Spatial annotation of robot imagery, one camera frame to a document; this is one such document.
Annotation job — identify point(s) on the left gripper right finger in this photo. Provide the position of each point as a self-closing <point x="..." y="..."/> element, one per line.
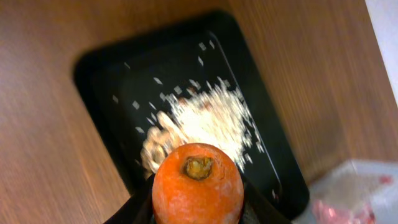
<point x="257" y="209"/>

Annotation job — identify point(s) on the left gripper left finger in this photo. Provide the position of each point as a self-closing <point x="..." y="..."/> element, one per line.
<point x="138" y="209"/>

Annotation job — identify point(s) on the orange carrot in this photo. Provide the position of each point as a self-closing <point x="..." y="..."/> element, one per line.
<point x="197" y="183"/>

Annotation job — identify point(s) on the red snack wrapper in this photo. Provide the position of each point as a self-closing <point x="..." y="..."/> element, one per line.
<point x="347" y="199"/>

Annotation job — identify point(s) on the rice and peanut shells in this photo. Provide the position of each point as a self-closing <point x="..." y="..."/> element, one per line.
<point x="191" y="97"/>

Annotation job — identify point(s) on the clear plastic bin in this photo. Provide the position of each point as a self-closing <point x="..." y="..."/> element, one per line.
<point x="384" y="203"/>

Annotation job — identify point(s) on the black rectangular tray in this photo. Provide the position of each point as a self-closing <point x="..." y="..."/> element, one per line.
<point x="98" y="73"/>

